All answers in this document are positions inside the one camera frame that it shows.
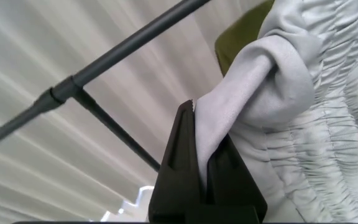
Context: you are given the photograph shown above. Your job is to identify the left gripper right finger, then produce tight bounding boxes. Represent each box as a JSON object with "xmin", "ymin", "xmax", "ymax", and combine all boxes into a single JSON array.
[{"xmin": 197, "ymin": 134, "xmax": 269, "ymax": 223}]

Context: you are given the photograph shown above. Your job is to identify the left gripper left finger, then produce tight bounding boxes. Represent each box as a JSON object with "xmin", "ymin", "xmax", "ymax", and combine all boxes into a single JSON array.
[{"xmin": 148, "ymin": 99, "xmax": 202, "ymax": 223}]

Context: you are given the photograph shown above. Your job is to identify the pale grey shorts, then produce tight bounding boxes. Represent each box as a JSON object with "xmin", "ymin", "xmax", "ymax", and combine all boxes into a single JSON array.
[{"xmin": 194, "ymin": 0, "xmax": 358, "ymax": 223}]

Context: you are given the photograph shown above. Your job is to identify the green printed shirt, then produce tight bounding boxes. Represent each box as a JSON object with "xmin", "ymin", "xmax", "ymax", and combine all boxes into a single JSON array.
[{"xmin": 214, "ymin": 0, "xmax": 275, "ymax": 78}]

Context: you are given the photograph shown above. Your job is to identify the black clothes rack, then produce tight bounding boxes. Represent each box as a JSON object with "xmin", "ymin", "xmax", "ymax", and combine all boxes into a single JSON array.
[{"xmin": 0, "ymin": 0, "xmax": 213, "ymax": 174}]

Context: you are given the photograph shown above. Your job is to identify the white curtain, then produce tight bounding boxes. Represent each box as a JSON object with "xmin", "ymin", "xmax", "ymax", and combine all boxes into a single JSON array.
[{"xmin": 0, "ymin": 0, "xmax": 265, "ymax": 223}]

